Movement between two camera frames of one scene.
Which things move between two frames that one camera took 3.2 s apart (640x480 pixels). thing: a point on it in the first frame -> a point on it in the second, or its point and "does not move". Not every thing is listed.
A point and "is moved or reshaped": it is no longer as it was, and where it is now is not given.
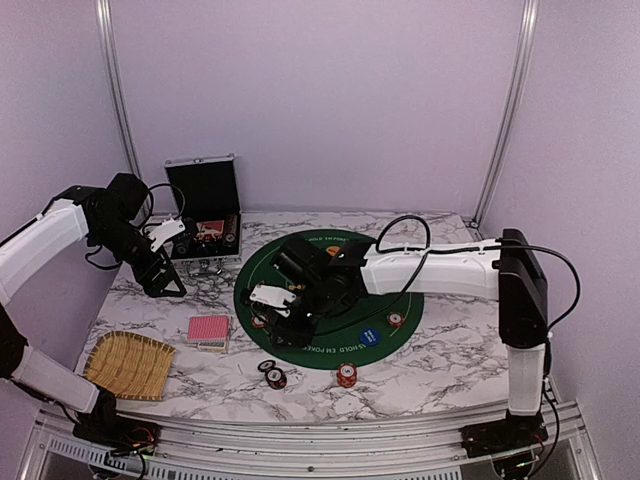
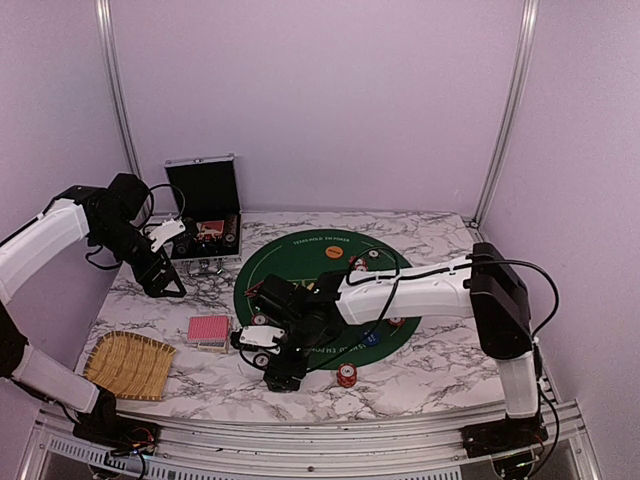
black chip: (266, 365) is moved or reshaped
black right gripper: (298, 337) -> (275, 366)
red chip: (256, 322) does not move
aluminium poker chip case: (206, 194) does not move
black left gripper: (152, 286) does not move
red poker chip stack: (346, 374) does not move
